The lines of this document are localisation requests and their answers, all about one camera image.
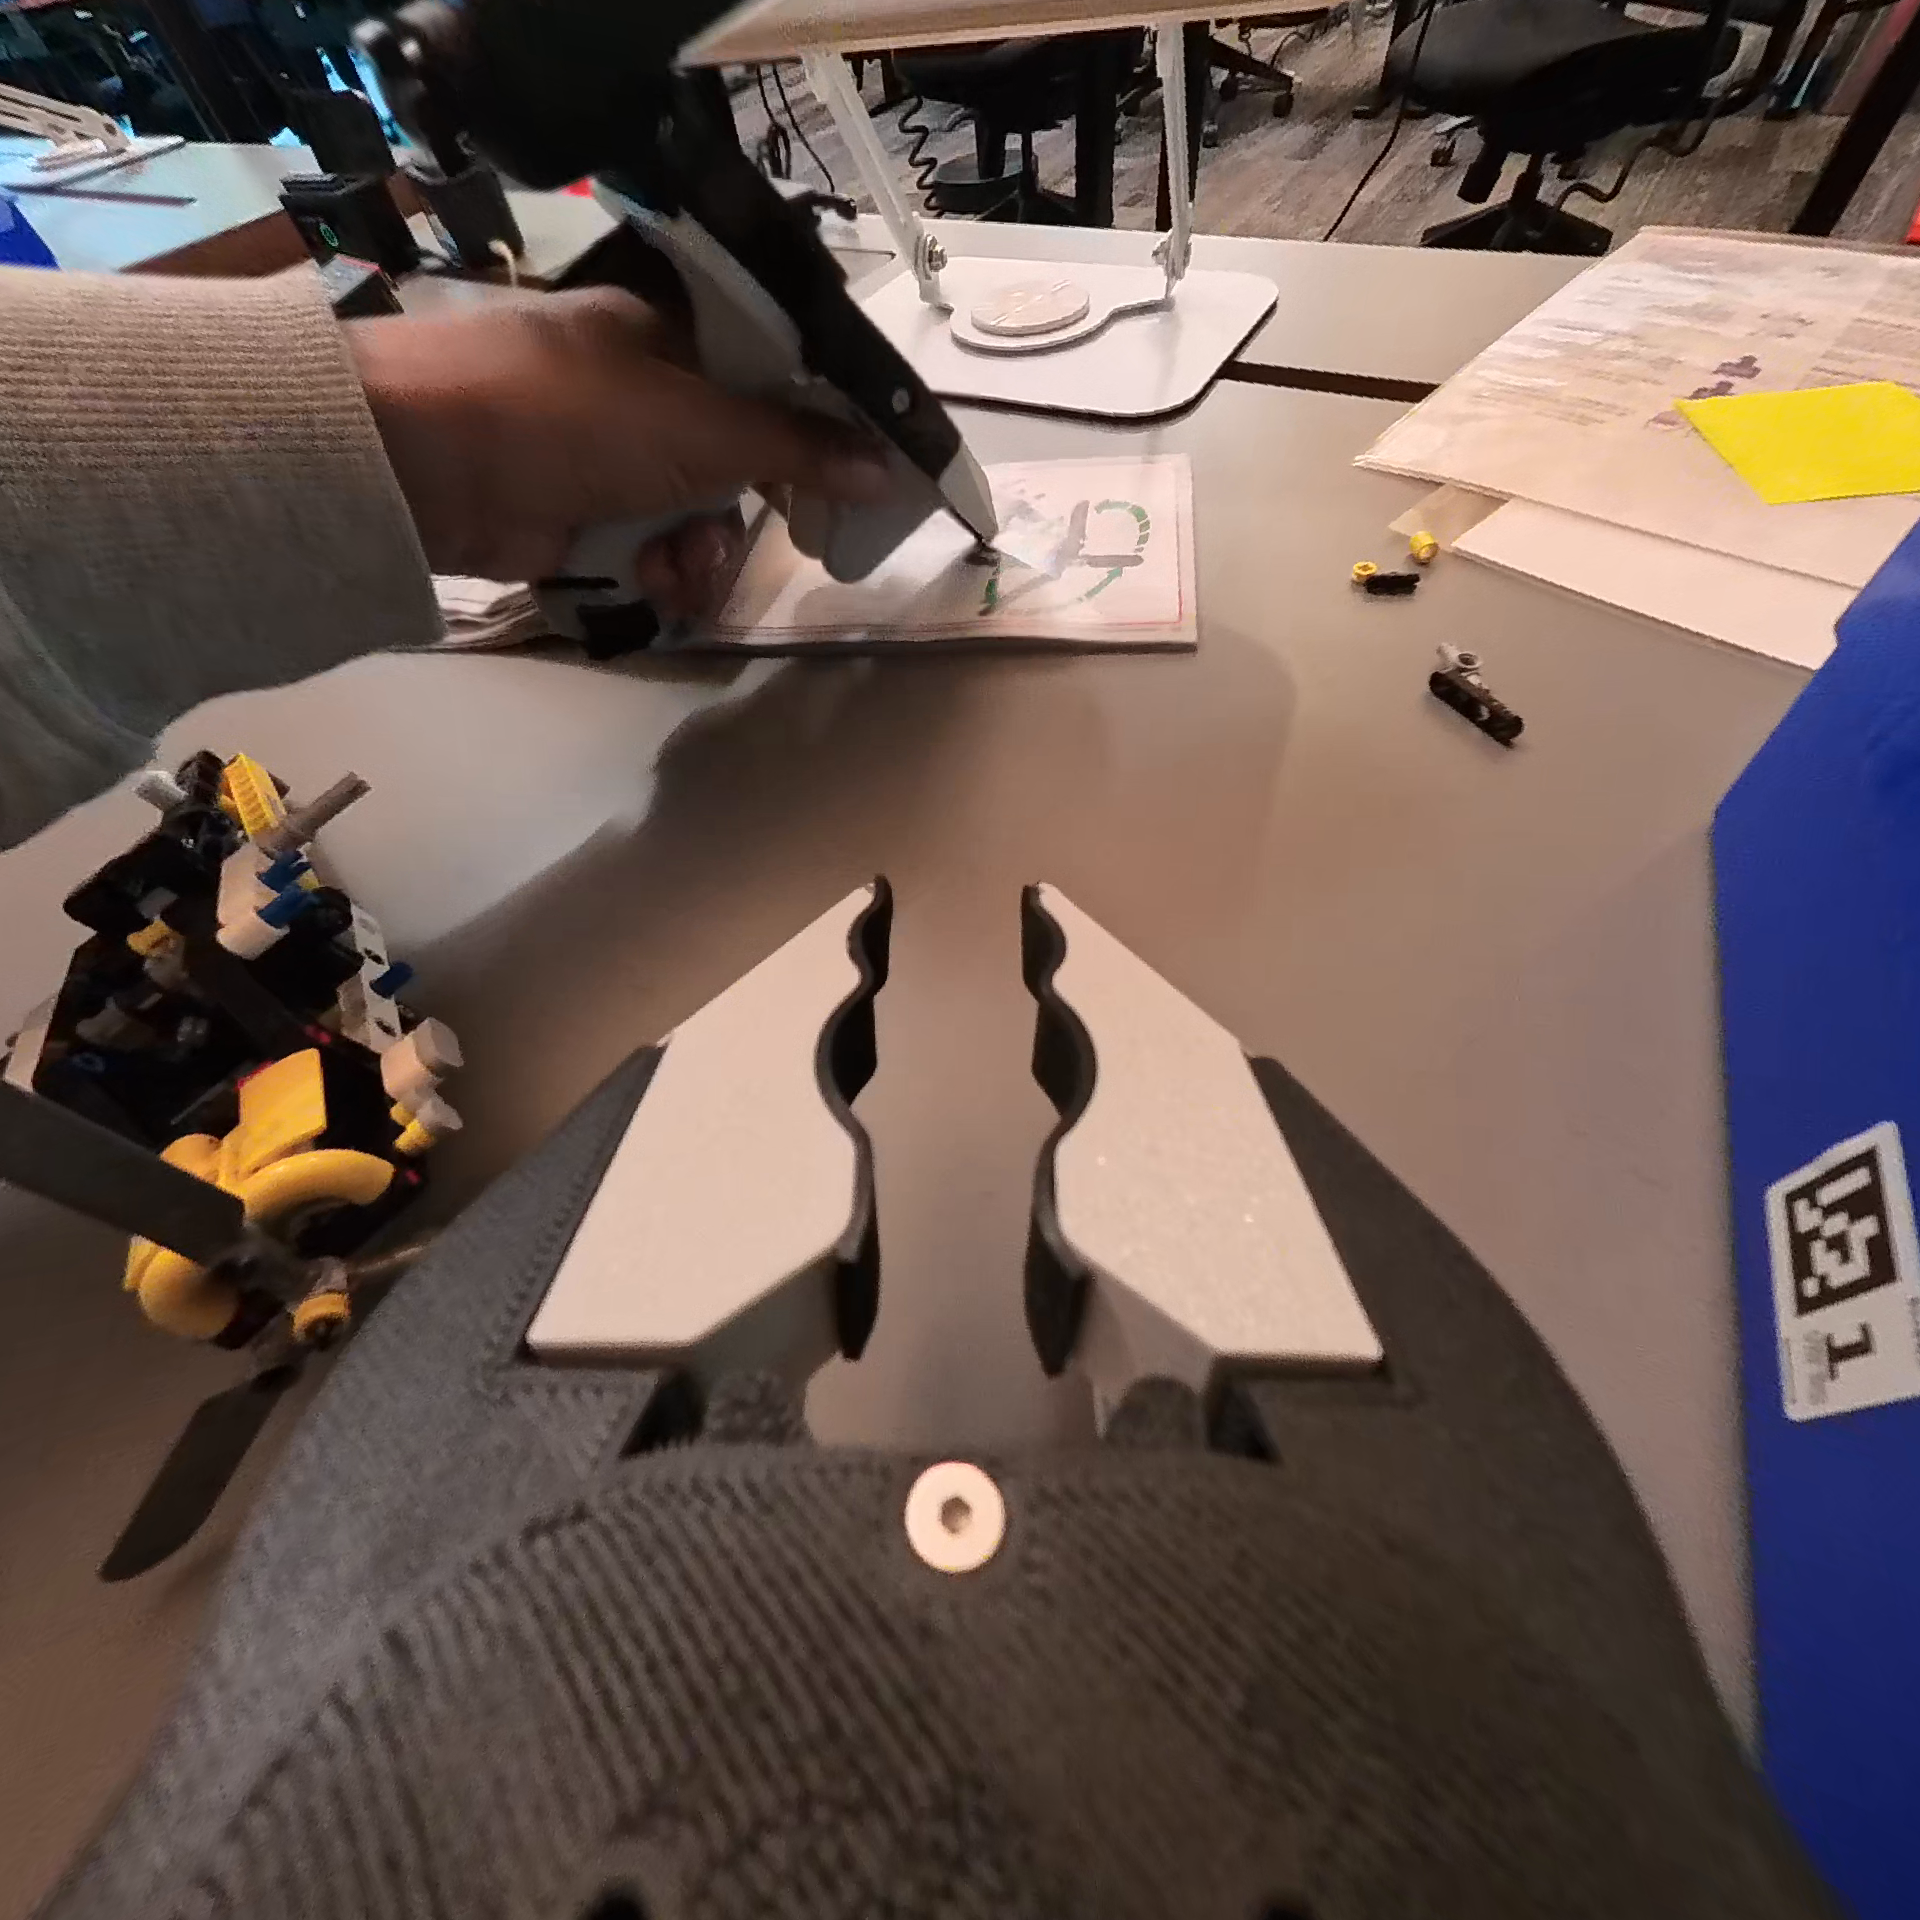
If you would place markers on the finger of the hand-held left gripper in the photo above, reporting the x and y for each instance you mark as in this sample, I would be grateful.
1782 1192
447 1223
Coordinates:
901 405
879 533

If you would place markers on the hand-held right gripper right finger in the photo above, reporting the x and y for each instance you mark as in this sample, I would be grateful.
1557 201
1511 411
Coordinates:
1185 1201

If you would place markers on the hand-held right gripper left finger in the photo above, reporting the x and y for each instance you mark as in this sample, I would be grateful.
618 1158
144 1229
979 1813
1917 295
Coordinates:
721 1201

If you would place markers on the lego instruction booklet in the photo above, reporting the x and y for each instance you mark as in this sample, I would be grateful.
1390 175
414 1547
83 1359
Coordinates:
1110 599

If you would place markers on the black yellow lego pin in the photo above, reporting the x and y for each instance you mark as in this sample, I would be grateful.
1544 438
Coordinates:
1387 581

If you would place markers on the black grey lego piece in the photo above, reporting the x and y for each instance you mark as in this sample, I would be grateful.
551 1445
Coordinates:
1478 702

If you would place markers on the person's left hand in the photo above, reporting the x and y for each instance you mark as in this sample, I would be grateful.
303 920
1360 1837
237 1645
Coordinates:
523 434

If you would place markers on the white desk stand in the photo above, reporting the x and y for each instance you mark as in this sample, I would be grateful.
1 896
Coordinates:
1170 345

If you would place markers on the black office chair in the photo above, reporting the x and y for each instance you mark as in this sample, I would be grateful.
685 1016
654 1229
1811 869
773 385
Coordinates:
1545 75
1019 105

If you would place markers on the blue plastic bin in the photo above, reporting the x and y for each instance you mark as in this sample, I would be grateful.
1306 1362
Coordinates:
1830 974
24 235

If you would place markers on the printed paper sheet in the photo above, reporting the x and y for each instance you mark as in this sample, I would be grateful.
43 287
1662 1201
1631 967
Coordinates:
1621 376

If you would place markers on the white paper sheet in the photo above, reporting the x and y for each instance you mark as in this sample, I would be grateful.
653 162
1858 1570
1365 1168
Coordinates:
1651 593

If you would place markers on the yellow sticky note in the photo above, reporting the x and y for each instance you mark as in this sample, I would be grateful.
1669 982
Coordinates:
1816 441

